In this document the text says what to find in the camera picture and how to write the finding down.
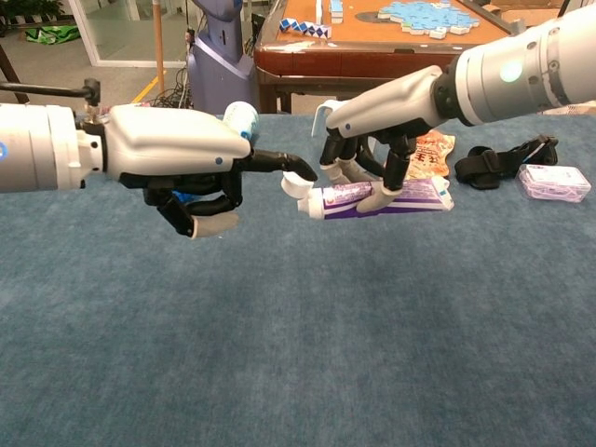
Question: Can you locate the blue snack packet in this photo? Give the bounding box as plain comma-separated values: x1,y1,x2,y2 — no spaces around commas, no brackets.
171,189,202,207

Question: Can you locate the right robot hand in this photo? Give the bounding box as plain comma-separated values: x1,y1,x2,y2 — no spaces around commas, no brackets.
318,64,460,220

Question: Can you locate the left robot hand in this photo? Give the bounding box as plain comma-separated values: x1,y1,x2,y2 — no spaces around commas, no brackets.
76,103,319,239

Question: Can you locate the brown mahjong table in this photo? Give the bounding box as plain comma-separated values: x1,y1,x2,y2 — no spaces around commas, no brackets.
253,0,527,115

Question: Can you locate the black cable bundle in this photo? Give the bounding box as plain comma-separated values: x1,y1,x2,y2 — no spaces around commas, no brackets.
148,69,195,111

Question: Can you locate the long yellow floor tape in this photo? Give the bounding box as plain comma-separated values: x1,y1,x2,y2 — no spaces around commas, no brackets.
132,69,168,104

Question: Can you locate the purple white tube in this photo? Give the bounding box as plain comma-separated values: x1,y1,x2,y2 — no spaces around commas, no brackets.
280,170,455,221

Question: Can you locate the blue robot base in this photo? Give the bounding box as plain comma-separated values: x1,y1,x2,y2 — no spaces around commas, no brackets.
187,0,260,115

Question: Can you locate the wooden pole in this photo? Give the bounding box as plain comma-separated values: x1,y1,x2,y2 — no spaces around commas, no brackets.
152,0,167,94

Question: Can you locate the teal blue table mat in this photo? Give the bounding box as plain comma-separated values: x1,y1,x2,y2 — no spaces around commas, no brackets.
0,113,596,447

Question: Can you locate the blue white snake toy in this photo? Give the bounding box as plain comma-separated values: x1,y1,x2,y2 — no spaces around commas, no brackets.
278,19,332,39

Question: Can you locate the white lotion bottle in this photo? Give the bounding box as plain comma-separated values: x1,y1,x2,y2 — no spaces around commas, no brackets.
222,101,260,141

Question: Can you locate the orange spout pouch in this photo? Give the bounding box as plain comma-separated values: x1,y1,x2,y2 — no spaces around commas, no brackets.
403,129,456,181

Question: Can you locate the black strap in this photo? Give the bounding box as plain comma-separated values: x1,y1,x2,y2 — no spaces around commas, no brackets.
454,134,559,190

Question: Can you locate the green bag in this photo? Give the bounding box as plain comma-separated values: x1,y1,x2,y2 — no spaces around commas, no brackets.
25,25,81,46

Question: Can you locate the clear floss pick box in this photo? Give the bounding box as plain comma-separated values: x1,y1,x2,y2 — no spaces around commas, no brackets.
515,163,592,204

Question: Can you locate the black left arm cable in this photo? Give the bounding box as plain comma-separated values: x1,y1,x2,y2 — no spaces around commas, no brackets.
0,78,102,118

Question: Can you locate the blue mahjong tile cluster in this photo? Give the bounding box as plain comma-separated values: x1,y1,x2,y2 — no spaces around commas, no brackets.
377,0,481,41

